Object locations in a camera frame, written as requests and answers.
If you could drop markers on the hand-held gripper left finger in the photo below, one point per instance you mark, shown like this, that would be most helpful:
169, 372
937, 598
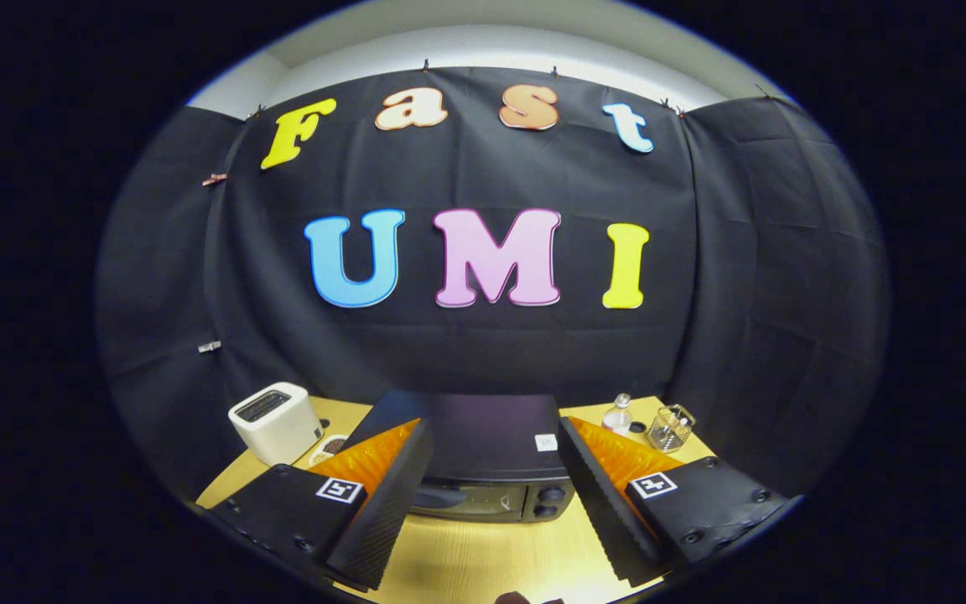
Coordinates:
386, 520

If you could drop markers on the black toaster oven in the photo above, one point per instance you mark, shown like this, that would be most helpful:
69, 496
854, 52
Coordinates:
491, 436

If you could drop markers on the white bread toaster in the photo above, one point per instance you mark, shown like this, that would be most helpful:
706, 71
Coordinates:
277, 428

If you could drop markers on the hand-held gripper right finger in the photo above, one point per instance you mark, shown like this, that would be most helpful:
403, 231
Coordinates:
600, 512

